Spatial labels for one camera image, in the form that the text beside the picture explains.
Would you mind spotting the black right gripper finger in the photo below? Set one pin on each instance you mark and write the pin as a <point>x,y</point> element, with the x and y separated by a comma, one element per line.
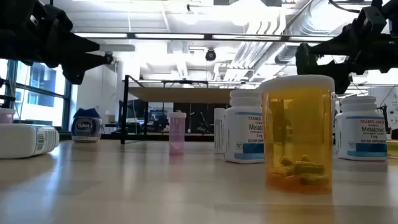
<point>335,48</point>
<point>340,74</point>

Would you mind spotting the Tums bottle blue cap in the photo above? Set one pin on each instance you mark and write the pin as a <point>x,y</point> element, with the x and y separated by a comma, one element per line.
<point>86,126</point>

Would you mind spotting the black ceiling spotlight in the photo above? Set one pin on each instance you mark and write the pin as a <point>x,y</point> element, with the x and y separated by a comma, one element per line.
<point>210,55</point>
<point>109,59</point>

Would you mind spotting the white melatonin bottle blue label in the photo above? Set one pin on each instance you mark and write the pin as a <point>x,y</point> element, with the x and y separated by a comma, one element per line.
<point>360,137</point>
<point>242,133</point>
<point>21,140</point>

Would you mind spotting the plain white slim bottle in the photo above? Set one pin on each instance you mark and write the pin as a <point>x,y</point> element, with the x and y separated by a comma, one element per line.
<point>219,130</point>

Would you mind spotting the large amber pill bottle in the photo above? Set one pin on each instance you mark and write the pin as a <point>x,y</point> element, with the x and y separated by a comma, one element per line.
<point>297,130</point>

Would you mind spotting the wooden shelf black frame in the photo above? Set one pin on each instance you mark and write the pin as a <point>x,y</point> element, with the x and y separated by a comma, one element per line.
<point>180,95</point>

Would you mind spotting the black table frame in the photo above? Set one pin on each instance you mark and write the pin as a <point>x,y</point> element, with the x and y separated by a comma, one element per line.
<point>149,137</point>

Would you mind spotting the cardboard box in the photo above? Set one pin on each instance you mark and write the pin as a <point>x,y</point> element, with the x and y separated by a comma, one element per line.
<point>111,119</point>

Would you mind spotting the reddish pink vial white cap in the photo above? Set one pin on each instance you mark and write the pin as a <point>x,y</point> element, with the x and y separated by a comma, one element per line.
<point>6,116</point>

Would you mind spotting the long ceiling light bar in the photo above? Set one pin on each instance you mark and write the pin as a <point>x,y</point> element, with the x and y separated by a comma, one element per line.
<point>169,36</point>

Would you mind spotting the yellow vial white cap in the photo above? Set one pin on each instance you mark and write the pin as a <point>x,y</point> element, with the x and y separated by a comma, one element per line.
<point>393,149</point>

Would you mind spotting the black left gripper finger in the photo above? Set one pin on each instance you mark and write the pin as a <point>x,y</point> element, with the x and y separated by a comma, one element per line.
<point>82,45</point>
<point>81,65</point>

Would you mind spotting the silver ventilation duct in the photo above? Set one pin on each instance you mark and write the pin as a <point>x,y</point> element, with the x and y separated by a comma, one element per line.
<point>314,21</point>

